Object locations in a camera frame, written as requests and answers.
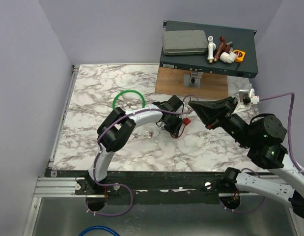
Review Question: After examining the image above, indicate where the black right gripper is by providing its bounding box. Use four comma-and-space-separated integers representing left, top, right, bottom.
188, 95, 254, 148

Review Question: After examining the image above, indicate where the green cable lock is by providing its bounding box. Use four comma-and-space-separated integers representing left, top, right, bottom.
112, 89, 146, 110

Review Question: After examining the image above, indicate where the red plastic seal tag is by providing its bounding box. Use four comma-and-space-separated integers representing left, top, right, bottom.
170, 118, 191, 139

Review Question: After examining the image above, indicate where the brass padlock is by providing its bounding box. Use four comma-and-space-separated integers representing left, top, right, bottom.
158, 122, 165, 129

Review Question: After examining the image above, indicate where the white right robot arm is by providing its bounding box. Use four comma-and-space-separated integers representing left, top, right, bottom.
189, 96, 304, 219

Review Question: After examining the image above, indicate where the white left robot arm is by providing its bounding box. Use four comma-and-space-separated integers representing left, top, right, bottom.
85, 95, 184, 194

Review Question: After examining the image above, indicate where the white elbow pipe fitting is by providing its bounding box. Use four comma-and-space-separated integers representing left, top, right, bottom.
220, 52, 237, 64

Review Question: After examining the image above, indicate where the small key pair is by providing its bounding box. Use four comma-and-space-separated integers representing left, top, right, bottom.
144, 130, 154, 138

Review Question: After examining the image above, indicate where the wooden board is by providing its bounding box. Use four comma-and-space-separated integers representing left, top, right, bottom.
155, 67, 228, 100

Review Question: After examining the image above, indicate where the yellow tape measure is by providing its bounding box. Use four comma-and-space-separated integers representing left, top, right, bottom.
233, 50, 246, 63

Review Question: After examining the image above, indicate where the brown pipe fitting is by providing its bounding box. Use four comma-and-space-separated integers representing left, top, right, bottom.
214, 36, 227, 62

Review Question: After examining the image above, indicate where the white pipe fitting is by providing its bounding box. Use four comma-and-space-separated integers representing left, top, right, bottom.
207, 35, 216, 63

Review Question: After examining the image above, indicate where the dark grey pipe fitting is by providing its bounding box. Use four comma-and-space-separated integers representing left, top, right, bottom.
225, 41, 233, 53

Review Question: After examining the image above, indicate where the grey plastic case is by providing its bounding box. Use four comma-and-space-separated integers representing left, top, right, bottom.
162, 30, 208, 56

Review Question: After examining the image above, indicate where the grey metal bracket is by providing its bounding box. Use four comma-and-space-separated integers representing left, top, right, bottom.
183, 72, 203, 88

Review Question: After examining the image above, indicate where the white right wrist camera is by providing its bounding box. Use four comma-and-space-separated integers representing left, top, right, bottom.
233, 84, 260, 114

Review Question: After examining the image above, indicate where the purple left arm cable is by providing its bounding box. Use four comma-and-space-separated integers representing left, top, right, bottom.
91, 94, 199, 217

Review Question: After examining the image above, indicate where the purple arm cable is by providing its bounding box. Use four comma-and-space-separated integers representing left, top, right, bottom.
91, 94, 199, 217
220, 92, 304, 214

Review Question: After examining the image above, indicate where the dark teal network switch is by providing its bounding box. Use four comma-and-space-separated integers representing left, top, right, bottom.
160, 21, 258, 78

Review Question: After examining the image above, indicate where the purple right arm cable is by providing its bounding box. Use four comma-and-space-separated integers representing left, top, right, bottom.
220, 92, 304, 214

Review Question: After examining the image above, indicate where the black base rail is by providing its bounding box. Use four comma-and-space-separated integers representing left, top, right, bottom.
38, 170, 238, 205

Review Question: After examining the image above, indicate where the aluminium side rail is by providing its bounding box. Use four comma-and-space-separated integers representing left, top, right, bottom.
48, 64, 80, 168

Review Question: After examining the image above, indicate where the blue cable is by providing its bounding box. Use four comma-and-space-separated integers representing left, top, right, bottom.
78, 225, 121, 236

